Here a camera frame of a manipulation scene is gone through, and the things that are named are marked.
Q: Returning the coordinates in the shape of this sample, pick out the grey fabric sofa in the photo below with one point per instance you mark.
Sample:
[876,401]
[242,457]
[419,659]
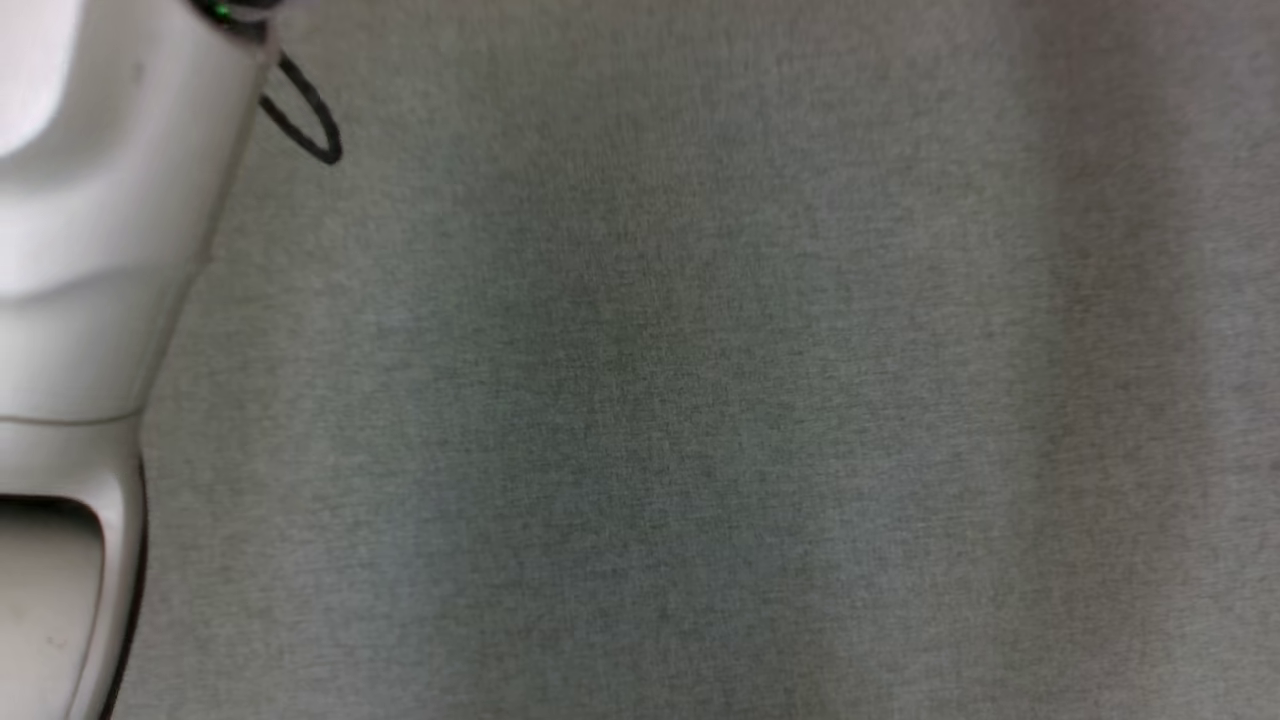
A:
[700,400]

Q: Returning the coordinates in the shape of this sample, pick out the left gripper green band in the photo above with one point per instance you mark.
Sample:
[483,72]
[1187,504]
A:
[240,15]

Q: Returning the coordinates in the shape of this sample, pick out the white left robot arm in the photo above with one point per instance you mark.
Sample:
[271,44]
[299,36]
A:
[100,200]

